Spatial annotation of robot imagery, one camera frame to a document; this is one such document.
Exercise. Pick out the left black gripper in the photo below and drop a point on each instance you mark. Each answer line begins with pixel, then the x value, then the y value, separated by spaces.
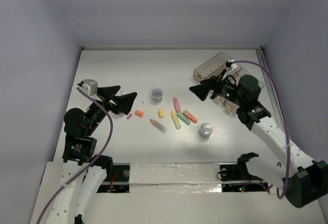
pixel 108 101

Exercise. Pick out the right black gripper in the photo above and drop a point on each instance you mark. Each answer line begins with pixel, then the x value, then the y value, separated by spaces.
pixel 202 90

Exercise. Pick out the white pink marker pen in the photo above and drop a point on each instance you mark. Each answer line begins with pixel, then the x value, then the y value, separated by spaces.
pixel 133 111

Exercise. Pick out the clip jar silver lid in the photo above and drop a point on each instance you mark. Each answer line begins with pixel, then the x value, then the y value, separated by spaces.
pixel 205 130

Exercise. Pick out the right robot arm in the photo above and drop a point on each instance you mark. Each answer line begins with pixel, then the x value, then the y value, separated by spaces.
pixel 301 179

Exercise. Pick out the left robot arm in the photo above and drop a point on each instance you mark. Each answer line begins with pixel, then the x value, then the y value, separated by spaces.
pixel 83 171

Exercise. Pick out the orange highlighter cap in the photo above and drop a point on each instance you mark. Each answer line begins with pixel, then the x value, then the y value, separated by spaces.
pixel 139 113

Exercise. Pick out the yellow highlighter pen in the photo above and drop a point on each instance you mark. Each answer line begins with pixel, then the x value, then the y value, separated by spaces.
pixel 175 120

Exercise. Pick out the yellow highlighter cap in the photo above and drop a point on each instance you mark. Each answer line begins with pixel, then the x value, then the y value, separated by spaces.
pixel 161 113

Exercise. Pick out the orange tip clear highlighter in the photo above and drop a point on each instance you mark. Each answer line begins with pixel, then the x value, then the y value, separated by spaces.
pixel 158 126

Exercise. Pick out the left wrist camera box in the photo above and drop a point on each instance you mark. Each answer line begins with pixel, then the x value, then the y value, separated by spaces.
pixel 88 87

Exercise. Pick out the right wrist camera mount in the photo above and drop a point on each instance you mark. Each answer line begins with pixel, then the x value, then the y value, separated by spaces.
pixel 230 66

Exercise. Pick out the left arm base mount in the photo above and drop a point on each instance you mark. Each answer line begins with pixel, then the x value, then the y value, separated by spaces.
pixel 118 181

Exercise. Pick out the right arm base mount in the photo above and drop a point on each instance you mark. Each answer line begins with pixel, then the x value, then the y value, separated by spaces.
pixel 236 178

